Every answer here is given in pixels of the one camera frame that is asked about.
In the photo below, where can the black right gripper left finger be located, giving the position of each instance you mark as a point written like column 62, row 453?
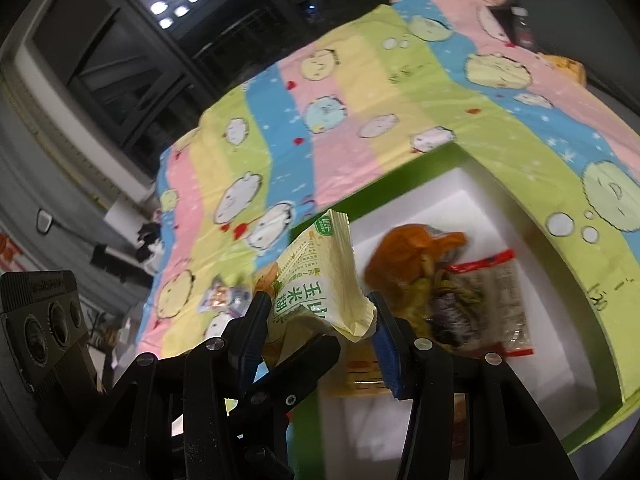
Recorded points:
column 167, row 418

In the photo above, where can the yellow rice cake packet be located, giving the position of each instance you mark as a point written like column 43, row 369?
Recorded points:
column 356, row 374

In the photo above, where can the colourful cartoon striped bedsheet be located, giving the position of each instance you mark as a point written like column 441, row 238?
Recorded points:
column 369, row 97

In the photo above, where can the yellow cup on bed edge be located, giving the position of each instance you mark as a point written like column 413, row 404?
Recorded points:
column 568, row 67

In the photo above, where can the grey sofa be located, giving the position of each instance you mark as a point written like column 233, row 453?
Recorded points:
column 591, row 33

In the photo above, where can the black floor lamp stand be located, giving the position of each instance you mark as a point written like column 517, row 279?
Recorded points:
column 102, row 256

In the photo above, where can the white red-edged snack packet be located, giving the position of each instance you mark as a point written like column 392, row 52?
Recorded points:
column 503, row 321

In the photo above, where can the white peanut snack bag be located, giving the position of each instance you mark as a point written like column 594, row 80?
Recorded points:
column 222, row 298

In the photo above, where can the green white cardboard box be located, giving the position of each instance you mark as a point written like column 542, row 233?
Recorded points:
column 493, row 361

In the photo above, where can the black stereo camera box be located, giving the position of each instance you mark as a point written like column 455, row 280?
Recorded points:
column 44, row 337

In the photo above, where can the dark orange snack bag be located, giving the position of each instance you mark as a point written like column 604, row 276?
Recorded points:
column 403, row 266

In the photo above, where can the yellow-green corn snack bag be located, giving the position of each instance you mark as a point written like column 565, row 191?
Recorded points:
column 314, row 289

